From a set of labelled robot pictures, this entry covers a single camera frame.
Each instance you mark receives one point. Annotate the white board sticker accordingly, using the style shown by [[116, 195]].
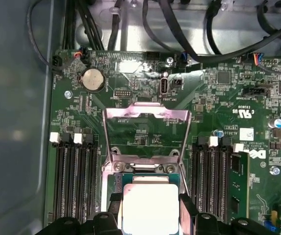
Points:
[[247, 134]]

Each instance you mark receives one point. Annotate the silver capacitor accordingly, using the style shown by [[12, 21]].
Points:
[[276, 122]]

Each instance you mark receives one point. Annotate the silver CPU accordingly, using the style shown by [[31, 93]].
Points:
[[150, 208]]

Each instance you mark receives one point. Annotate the green motherboard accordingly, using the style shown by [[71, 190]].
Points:
[[204, 110]]

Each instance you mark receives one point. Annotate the coin cell battery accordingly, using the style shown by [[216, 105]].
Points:
[[93, 79]]

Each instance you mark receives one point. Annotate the black pin header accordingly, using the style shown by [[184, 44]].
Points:
[[123, 93]]

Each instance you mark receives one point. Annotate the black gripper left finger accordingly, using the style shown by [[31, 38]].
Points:
[[114, 208]]

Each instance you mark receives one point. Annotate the black RAM slot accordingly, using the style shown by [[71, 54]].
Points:
[[61, 176], [220, 176], [196, 176], [95, 176], [84, 176], [72, 176], [207, 176]]

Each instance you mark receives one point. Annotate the black board connector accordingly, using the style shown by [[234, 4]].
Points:
[[57, 61]]

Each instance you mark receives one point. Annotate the silver board screw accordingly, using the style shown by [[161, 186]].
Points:
[[169, 60], [68, 94], [274, 170]]

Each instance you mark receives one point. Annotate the internal USB port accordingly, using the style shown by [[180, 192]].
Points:
[[164, 85]]

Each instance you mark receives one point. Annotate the metal socket cover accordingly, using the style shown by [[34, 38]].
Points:
[[120, 114]]

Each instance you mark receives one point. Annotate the black PC case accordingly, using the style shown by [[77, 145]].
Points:
[[12, 122]]

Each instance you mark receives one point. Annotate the blue top capacitor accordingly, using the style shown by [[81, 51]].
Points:
[[220, 133]]

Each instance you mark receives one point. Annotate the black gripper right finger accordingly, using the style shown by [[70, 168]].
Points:
[[193, 218]]

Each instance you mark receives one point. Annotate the green RAM stick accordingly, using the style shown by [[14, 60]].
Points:
[[239, 181]]

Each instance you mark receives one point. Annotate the CPU socket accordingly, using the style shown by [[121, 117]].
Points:
[[109, 186]]

